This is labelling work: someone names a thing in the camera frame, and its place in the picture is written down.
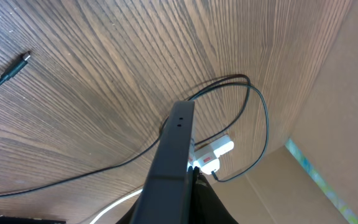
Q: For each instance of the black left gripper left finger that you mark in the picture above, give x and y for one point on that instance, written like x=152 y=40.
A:
x=127 y=217

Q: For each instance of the white charger plug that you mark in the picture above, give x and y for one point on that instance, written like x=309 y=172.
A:
x=207 y=161

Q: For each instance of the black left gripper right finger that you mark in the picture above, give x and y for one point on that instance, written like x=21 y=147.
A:
x=205 y=205

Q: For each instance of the Samsung Galaxy smartphone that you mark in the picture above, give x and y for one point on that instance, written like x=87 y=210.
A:
x=166 y=194

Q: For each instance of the white power strip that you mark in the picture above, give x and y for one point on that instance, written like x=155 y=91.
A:
x=219 y=146

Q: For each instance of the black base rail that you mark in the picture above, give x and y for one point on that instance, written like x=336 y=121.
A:
x=16 y=220

